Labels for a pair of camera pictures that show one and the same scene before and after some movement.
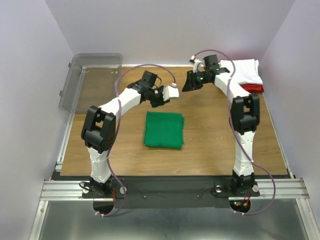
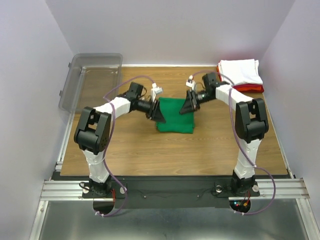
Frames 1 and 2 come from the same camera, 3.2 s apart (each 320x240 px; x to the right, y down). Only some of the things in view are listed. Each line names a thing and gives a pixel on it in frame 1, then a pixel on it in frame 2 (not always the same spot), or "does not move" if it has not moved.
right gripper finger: (190, 84) → (187, 105)
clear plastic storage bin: (90, 80) does not move
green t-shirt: (164, 130) → (175, 122)
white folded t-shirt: (242, 71) does not move
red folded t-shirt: (253, 88) does not move
